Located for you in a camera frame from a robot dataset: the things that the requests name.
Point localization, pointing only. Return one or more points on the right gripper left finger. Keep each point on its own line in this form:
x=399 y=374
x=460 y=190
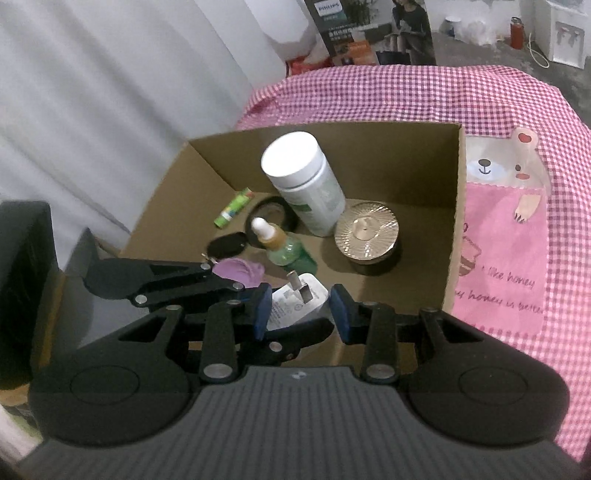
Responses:
x=233 y=335

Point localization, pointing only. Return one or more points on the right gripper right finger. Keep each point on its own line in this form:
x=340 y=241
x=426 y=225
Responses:
x=373 y=325

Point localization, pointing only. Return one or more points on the purple soft pouch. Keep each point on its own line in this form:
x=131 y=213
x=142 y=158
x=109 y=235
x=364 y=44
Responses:
x=249 y=273

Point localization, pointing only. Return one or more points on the white power adapter plug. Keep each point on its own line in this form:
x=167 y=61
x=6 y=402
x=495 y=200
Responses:
x=289 y=307

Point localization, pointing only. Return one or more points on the black oval key fob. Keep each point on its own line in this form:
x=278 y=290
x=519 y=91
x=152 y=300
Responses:
x=227 y=246

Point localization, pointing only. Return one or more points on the gold lidded round jar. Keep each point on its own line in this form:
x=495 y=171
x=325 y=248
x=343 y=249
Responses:
x=368 y=235

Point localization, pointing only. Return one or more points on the green glass bottle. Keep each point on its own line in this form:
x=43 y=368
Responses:
x=288 y=252

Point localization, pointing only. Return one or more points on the white dropper bottle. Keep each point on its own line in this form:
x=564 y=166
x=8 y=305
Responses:
x=269 y=235

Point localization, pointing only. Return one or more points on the black round compact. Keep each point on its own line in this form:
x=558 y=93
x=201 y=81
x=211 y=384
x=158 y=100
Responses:
x=273 y=209

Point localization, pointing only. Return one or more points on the green lip balm tube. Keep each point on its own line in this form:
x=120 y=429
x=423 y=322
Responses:
x=242 y=198

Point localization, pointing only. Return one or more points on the white capped supplement bottle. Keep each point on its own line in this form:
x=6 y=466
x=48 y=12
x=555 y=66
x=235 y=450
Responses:
x=298 y=168

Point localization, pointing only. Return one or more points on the brown cardboard box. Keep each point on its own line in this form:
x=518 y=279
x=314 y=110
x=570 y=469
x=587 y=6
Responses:
x=417 y=169

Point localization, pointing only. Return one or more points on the pink checkered tablecloth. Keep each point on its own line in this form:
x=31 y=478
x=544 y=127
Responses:
x=525 y=271

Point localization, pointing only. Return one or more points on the white curtain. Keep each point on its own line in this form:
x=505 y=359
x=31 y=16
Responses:
x=97 y=97

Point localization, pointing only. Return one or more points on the red tissue box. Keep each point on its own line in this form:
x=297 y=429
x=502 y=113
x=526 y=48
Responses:
x=318 y=58

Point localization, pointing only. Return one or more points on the orange Philips product box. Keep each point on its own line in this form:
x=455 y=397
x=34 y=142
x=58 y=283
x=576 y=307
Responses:
x=374 y=32

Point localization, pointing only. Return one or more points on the red thermos bottle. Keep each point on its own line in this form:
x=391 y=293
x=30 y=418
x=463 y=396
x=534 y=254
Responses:
x=517 y=33

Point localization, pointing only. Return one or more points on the white water dispenser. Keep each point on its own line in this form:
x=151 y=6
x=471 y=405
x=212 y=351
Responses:
x=562 y=31

